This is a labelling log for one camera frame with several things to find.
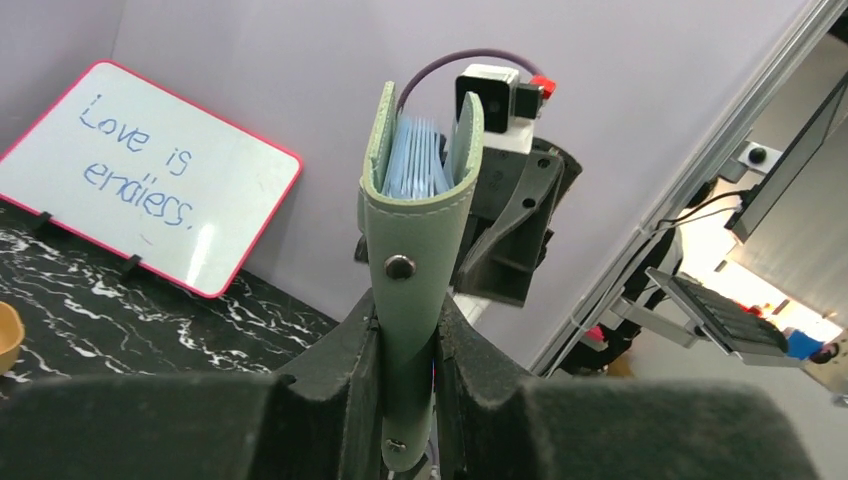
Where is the mint green card holder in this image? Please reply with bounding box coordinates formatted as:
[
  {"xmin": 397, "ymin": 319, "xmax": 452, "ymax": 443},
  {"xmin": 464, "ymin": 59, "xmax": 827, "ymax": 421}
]
[{"xmin": 358, "ymin": 81, "xmax": 484, "ymax": 472}]

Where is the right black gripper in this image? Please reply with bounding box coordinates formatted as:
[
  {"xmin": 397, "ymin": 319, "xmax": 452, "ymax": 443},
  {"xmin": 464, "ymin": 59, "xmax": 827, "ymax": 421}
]
[{"xmin": 447, "ymin": 140, "xmax": 582, "ymax": 306}]

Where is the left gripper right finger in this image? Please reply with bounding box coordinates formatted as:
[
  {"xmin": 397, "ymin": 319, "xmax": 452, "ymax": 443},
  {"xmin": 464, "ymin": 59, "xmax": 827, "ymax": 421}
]
[{"xmin": 434, "ymin": 299, "xmax": 818, "ymax": 479}]

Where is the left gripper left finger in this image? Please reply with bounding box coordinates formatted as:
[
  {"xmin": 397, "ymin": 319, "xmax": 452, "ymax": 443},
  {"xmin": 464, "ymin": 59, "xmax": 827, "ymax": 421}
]
[{"xmin": 1, "ymin": 293, "xmax": 382, "ymax": 479}]

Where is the computer monitor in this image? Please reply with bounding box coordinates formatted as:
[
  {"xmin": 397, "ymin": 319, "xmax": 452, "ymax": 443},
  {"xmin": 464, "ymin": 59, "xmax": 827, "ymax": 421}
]
[{"xmin": 725, "ymin": 74, "xmax": 847, "ymax": 243}]

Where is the tan oval tray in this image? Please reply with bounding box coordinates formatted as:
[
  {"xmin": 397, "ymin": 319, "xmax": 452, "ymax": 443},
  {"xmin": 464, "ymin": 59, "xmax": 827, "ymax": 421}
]
[{"xmin": 0, "ymin": 302, "xmax": 25, "ymax": 375}]

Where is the black keyboard on stand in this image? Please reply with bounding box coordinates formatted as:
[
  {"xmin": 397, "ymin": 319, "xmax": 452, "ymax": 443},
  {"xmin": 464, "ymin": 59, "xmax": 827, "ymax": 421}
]
[{"xmin": 646, "ymin": 268, "xmax": 800, "ymax": 368}]

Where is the pink framed whiteboard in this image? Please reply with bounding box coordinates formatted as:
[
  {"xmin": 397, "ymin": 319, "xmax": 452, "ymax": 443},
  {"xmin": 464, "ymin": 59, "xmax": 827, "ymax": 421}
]
[{"xmin": 1, "ymin": 60, "xmax": 303, "ymax": 298}]

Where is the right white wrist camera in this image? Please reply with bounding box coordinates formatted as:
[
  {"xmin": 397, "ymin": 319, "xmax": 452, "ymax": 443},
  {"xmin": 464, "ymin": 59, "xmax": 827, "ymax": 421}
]
[{"xmin": 455, "ymin": 64, "xmax": 557, "ymax": 154}]

